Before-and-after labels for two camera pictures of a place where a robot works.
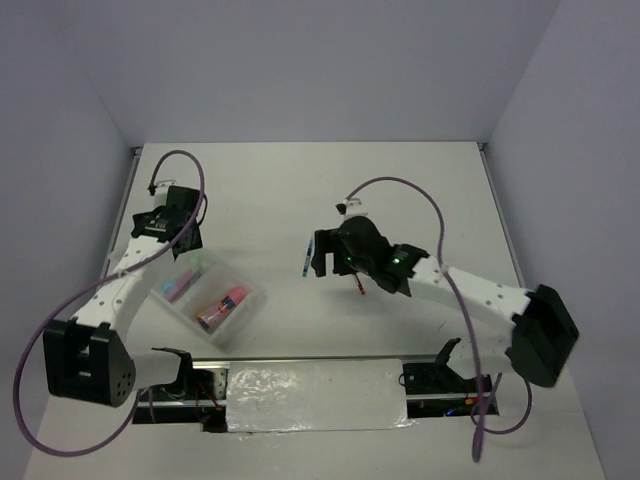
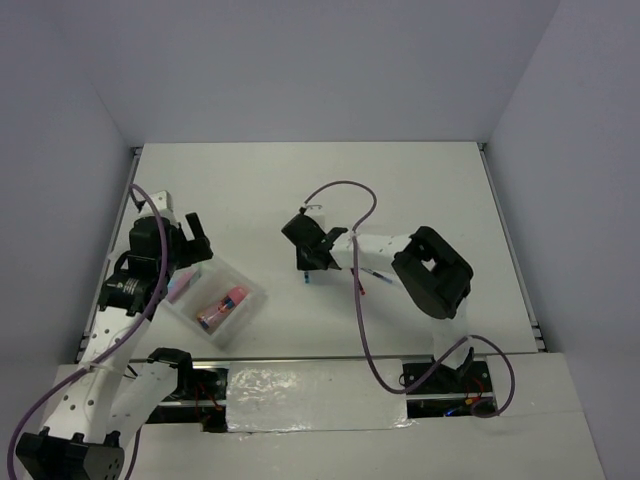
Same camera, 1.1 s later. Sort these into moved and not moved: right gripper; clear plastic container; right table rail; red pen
Moved: right gripper
Not moved: right table rail; clear plastic container; red pen
